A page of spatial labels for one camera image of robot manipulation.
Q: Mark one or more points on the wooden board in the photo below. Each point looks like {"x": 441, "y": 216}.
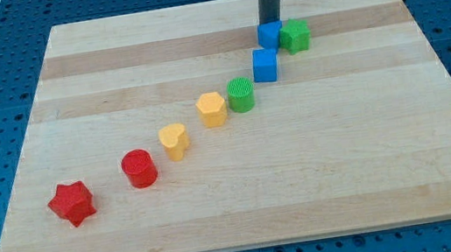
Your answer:
{"x": 354, "y": 135}

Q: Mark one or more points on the yellow hexagon block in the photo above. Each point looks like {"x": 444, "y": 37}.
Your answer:
{"x": 212, "y": 110}

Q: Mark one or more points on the red cylinder block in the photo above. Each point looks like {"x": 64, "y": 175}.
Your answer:
{"x": 139, "y": 168}

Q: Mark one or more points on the red star block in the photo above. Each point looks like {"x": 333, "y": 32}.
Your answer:
{"x": 73, "y": 202}

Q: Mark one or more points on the green star block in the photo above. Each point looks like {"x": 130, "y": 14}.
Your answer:
{"x": 295, "y": 36}

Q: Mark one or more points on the green cylinder block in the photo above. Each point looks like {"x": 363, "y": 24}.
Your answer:
{"x": 240, "y": 94}

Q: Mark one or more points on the yellow heart block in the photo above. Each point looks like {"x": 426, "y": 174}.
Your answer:
{"x": 175, "y": 140}

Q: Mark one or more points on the blue triangle block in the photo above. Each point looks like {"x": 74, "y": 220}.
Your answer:
{"x": 268, "y": 35}

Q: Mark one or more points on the blue cube block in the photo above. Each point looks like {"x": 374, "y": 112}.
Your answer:
{"x": 265, "y": 65}

